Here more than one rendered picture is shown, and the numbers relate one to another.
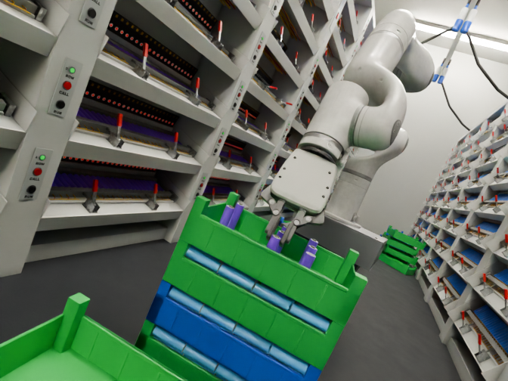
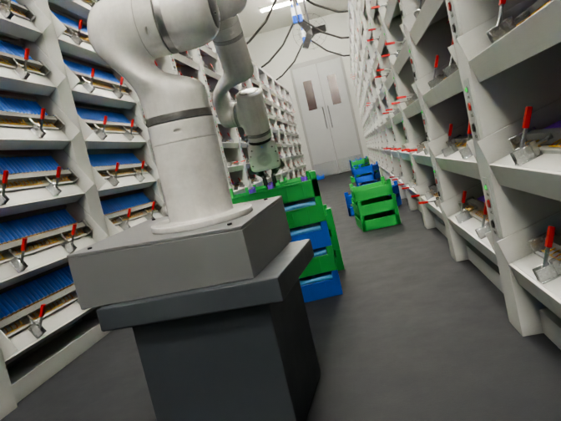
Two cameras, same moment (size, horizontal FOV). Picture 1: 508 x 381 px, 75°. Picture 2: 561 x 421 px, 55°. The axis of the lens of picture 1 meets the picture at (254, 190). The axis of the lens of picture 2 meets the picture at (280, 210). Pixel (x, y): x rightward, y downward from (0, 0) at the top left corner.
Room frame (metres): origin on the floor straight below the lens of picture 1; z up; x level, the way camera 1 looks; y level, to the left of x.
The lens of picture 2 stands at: (2.33, -0.41, 0.45)
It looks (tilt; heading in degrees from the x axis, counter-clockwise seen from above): 5 degrees down; 169
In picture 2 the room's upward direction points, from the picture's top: 13 degrees counter-clockwise
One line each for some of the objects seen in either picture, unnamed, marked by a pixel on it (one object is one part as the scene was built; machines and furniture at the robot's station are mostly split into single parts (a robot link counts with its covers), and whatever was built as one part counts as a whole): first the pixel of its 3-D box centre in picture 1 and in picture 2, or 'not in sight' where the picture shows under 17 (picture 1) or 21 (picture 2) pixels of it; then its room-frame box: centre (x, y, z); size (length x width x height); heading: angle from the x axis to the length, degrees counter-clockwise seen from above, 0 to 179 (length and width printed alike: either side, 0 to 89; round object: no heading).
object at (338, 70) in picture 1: (311, 115); not in sight; (2.70, -0.18, 0.91); 0.20 x 0.09 x 1.81; 70
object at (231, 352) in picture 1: (244, 318); (281, 239); (0.60, -0.08, 0.20); 0.30 x 0.20 x 0.08; 78
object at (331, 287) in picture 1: (277, 246); (270, 192); (0.60, -0.08, 0.36); 0.30 x 0.20 x 0.08; 78
